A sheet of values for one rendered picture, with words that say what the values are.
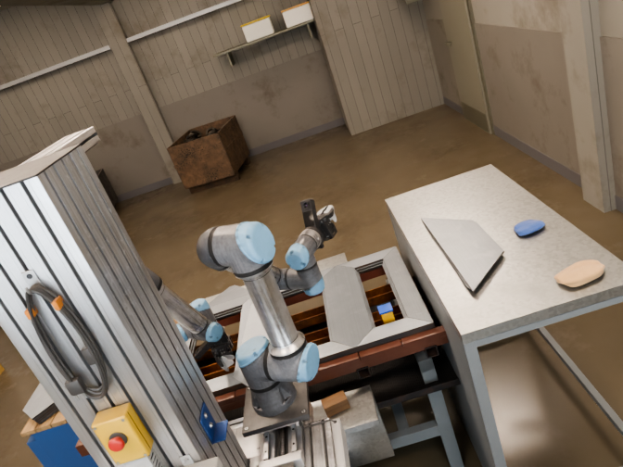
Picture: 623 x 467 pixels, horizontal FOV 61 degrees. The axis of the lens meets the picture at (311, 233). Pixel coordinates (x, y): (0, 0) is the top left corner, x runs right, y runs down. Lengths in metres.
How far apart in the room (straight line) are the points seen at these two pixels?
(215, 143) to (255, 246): 6.73
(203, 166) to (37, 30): 3.48
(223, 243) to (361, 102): 7.11
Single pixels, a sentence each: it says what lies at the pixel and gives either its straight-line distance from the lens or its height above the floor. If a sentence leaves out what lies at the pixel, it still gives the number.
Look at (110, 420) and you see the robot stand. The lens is 1.36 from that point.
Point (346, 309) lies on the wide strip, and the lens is 2.46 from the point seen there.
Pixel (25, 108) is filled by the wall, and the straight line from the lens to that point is 10.22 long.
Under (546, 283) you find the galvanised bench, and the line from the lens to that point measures 1.97.
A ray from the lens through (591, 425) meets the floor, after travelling 2.93.
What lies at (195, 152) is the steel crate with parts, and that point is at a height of 0.64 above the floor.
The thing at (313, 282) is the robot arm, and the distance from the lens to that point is 1.75.
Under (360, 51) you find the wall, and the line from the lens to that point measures 8.33.
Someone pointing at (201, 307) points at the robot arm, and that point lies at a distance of 2.21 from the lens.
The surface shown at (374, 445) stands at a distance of 2.46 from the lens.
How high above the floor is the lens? 2.16
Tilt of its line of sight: 23 degrees down
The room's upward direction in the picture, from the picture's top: 20 degrees counter-clockwise
